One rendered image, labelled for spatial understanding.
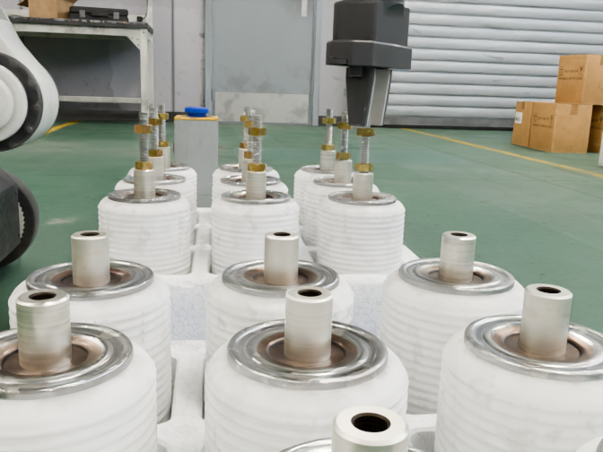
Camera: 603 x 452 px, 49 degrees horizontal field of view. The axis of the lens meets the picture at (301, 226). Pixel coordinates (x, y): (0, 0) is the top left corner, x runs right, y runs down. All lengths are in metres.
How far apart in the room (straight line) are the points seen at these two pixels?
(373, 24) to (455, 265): 0.31
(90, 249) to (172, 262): 0.29
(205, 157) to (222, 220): 0.40
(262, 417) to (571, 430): 0.13
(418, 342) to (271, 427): 0.17
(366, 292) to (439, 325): 0.27
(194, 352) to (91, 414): 0.22
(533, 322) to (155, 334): 0.21
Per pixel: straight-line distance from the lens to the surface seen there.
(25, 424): 0.28
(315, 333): 0.30
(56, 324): 0.30
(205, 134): 1.08
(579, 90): 4.47
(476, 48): 6.28
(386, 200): 0.72
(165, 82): 5.83
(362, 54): 0.66
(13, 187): 1.31
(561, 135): 4.40
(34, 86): 1.01
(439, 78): 6.15
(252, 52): 5.84
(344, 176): 0.83
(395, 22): 0.71
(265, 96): 5.85
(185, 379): 0.45
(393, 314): 0.43
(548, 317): 0.34
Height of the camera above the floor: 0.38
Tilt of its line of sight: 12 degrees down
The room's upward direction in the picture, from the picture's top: 2 degrees clockwise
